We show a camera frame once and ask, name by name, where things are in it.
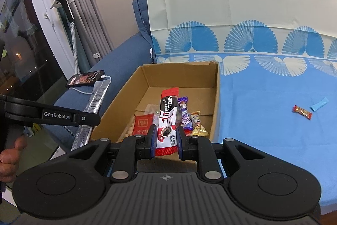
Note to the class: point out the gold candy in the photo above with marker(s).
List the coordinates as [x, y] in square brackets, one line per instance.
[198, 125]

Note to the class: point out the red white coffee stick packet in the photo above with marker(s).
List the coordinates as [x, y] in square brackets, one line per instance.
[167, 124]

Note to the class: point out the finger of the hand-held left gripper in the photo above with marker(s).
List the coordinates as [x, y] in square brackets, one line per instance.
[89, 119]

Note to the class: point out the black smartphone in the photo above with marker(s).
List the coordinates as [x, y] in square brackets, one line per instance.
[85, 78]

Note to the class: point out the long clear silver packet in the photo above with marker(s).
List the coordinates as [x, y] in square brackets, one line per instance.
[92, 114]

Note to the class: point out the small red square packet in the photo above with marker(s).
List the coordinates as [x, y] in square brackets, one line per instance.
[143, 124]

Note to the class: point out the purple candy bar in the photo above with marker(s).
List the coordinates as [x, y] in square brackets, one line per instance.
[184, 115]

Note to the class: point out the dark blue blanket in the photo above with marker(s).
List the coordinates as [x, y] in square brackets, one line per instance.
[126, 56]

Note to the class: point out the red wrapped candy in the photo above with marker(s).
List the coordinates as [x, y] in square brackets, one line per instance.
[302, 112]

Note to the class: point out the clear mixed nut packet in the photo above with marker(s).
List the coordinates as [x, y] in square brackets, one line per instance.
[126, 135]

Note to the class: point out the white curtain clip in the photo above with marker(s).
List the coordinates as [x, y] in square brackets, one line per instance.
[96, 55]

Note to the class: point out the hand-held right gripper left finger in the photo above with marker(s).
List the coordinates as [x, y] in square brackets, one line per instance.
[152, 143]

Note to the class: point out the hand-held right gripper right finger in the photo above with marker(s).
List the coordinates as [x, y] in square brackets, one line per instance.
[180, 143]

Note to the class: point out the person's left hand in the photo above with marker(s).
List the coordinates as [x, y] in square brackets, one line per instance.
[9, 163]

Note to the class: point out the small blue wrapper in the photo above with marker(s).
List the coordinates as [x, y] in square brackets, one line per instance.
[319, 104]

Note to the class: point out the brown cardboard box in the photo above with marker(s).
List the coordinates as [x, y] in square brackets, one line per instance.
[208, 98]

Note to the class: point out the black and white stand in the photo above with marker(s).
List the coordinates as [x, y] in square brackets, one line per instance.
[87, 3]

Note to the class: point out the blue fan print bedsheet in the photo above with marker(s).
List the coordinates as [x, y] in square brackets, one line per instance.
[263, 43]

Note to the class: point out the white door frame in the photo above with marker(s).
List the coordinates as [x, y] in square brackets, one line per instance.
[44, 19]

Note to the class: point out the clear pastel candy packet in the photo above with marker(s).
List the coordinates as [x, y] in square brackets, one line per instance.
[151, 109]

